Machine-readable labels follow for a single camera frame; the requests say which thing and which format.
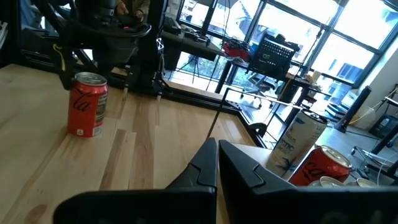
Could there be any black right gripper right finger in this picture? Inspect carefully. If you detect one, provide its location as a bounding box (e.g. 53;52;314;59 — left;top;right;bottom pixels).
219;139;398;224

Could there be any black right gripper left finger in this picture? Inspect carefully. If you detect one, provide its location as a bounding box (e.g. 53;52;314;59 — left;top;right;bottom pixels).
52;138;218;224

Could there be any slim white beverage can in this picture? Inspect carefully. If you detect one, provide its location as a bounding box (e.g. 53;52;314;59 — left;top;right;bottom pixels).
266;108;329;179

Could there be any red cola can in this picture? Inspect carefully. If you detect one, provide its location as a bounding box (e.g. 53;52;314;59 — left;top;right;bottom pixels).
67;72;109;138
287;144;354;187

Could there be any whitish standard beverage can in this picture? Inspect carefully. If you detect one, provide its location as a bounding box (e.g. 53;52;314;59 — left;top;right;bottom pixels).
307;175;346;188

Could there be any silver beverage can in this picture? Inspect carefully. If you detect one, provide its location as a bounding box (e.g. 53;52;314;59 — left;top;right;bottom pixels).
345;177;379;188

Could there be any black perforated crate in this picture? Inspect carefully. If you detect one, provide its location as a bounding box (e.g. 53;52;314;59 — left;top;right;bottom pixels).
248;32;301;80

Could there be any red bag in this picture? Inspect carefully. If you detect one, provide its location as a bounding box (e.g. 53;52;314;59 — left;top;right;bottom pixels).
222;40;251;62

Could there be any black desk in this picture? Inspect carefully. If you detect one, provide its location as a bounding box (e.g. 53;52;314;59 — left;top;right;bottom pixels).
160;17;228;73

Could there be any black box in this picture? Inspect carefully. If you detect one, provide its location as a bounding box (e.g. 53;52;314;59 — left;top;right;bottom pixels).
369;114;398;139

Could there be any person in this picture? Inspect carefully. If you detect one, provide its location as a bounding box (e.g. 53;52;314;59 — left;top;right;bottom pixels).
113;0;152;22

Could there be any black aluminium table frame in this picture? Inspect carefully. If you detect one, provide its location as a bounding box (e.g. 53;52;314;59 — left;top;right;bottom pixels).
0;43;268;147

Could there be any black cylinder post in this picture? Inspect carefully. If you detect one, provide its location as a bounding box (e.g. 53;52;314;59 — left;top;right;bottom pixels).
334;85;373;133

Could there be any black window frame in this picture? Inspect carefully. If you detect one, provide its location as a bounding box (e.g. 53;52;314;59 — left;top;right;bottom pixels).
177;0;398;90

